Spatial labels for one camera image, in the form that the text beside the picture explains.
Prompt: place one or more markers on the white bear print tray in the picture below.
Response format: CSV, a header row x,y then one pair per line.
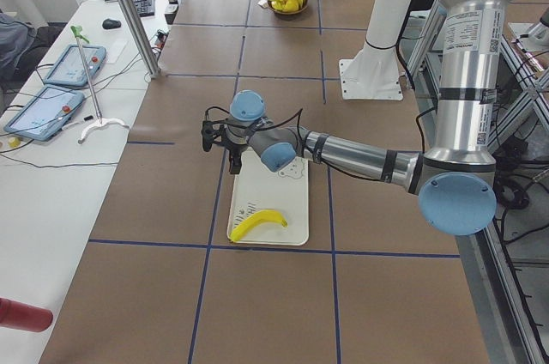
x,y
287,191

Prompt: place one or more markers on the red cylinder object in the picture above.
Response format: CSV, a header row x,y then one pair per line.
x,y
20,316

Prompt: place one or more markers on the aluminium profile post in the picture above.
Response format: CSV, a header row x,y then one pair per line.
x,y
140,37

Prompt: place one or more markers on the yellow pear upper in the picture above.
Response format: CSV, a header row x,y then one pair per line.
x,y
277,5

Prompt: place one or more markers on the yellow banana with dark tip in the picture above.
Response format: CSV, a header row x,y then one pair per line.
x,y
258,218

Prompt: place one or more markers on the teach pendant far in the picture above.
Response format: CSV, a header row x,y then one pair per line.
x,y
68,70

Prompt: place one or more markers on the yellow pear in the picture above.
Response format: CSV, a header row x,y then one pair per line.
x,y
277,5
291,6

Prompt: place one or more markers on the brown wicker basket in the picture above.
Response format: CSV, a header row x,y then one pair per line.
x,y
288,10

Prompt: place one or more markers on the white stand with rod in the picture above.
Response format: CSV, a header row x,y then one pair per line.
x,y
100,122

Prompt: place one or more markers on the teach pendant near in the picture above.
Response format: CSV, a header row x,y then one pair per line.
x,y
46,113

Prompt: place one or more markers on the teach pendant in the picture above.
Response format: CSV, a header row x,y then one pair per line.
x,y
68,70
46,113

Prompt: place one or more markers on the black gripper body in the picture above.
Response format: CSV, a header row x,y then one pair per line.
x,y
234,150

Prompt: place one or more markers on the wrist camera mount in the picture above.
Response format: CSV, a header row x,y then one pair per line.
x,y
212,134

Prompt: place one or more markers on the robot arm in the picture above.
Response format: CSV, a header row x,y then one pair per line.
x,y
453,178

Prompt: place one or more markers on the yellow pear lower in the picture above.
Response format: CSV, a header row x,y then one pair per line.
x,y
291,6

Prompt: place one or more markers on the black computer mouse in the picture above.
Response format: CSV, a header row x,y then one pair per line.
x,y
109,24

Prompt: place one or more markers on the white metal base plate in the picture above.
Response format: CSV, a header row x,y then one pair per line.
x,y
378,80

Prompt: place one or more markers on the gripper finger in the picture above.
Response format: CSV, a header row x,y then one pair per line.
x,y
235,163

